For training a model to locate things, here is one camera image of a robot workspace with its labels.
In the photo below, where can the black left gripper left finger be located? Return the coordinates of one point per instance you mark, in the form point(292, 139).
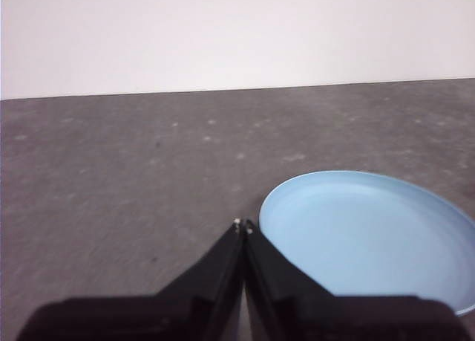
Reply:
point(167, 315)

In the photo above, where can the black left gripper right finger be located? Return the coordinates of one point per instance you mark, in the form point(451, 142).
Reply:
point(334, 318)

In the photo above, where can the light blue round plate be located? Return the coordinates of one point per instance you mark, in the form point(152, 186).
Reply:
point(363, 237)

